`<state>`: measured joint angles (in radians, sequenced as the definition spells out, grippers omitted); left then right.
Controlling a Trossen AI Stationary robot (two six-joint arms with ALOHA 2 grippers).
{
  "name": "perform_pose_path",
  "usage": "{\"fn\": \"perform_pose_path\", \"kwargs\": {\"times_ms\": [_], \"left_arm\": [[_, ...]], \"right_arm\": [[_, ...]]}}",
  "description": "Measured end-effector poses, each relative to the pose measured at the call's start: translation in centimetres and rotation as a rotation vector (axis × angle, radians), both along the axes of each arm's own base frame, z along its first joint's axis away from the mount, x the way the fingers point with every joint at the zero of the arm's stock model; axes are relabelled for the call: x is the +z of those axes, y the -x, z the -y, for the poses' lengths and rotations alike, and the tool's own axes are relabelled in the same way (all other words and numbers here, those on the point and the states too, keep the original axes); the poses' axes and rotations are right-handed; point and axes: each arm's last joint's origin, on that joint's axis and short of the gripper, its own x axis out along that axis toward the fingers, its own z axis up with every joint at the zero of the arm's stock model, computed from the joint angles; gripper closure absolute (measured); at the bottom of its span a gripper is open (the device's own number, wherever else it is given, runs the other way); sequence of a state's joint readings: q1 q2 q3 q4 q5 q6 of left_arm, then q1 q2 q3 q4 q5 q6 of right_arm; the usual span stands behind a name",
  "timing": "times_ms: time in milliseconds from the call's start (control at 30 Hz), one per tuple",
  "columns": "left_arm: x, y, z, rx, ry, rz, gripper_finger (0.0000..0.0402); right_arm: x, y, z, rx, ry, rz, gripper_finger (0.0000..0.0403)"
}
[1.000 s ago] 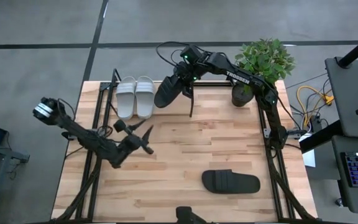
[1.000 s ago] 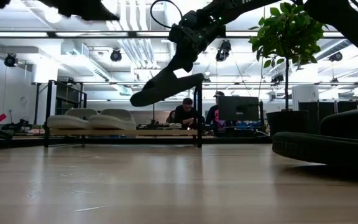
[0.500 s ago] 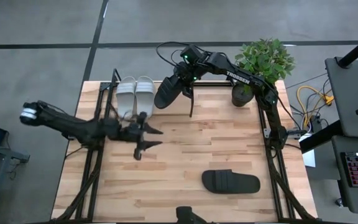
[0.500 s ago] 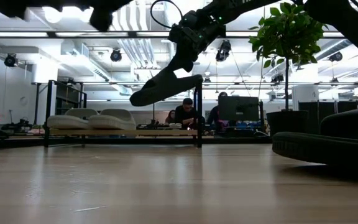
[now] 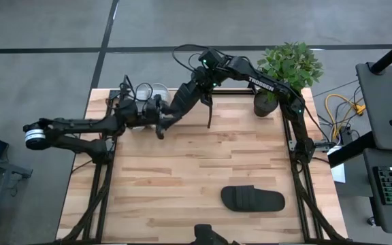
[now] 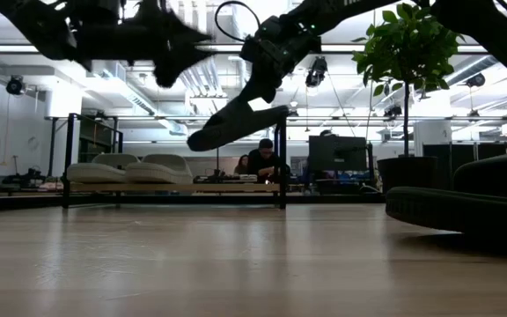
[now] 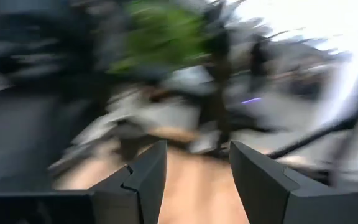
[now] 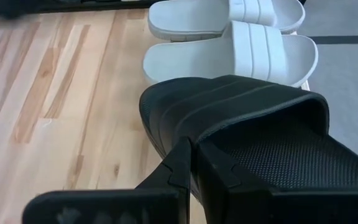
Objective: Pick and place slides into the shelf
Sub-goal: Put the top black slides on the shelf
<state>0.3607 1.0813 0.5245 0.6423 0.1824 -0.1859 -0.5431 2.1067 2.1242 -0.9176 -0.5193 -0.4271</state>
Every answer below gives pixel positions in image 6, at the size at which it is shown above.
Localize black and white equipment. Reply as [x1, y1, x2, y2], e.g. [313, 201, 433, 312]
[193, 169, 259, 185]

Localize dark storage rack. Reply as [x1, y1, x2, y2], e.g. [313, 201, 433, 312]
[78, 114, 114, 164]

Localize person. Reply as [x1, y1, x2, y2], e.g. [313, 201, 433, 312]
[246, 137, 290, 184]
[234, 153, 251, 176]

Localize black computer monitor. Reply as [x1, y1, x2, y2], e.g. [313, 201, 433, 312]
[308, 135, 368, 173]

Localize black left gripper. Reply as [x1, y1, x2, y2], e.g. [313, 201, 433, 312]
[66, 0, 214, 88]

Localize black ceiling cable reel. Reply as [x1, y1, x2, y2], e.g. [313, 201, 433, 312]
[382, 104, 404, 121]
[5, 74, 26, 97]
[304, 55, 329, 89]
[464, 71, 487, 90]

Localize black partition screens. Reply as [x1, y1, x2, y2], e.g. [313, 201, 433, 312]
[422, 141, 507, 191]

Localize black metal wood shelf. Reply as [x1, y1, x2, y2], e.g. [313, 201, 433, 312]
[62, 110, 288, 210]

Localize green leafy tree plant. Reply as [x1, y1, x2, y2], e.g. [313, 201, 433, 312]
[350, 2, 466, 158]

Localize dark green foam slide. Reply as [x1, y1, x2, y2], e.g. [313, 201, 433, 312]
[186, 97, 290, 153]
[385, 146, 507, 234]

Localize black station frame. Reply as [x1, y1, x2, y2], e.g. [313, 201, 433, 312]
[0, 42, 492, 55]

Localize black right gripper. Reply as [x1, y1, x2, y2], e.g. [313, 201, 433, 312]
[235, 15, 323, 103]

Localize cream foam slide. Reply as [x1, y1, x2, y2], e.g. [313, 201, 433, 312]
[124, 153, 194, 185]
[66, 152, 143, 185]

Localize black equipment pile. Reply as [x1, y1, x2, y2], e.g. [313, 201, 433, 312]
[0, 154, 47, 189]

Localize black plant pot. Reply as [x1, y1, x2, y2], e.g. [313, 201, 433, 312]
[376, 156, 438, 195]

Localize distant thin metal frame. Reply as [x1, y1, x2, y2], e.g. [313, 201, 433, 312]
[44, 114, 507, 180]

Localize black cable loop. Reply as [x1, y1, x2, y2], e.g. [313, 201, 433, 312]
[215, 0, 262, 43]

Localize blue bins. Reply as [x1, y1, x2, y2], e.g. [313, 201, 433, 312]
[299, 170, 369, 186]

